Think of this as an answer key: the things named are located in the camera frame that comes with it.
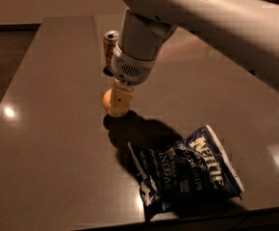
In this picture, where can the blue Kettle chip bag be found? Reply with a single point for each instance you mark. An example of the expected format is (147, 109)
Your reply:
(192, 171)

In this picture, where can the gold soda can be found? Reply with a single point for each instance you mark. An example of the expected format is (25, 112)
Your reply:
(109, 42)

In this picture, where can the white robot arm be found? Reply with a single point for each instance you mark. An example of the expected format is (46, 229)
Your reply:
(245, 31)

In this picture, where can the orange fruit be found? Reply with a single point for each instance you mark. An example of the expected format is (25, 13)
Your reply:
(107, 102)

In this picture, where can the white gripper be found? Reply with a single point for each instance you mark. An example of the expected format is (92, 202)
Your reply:
(130, 68)

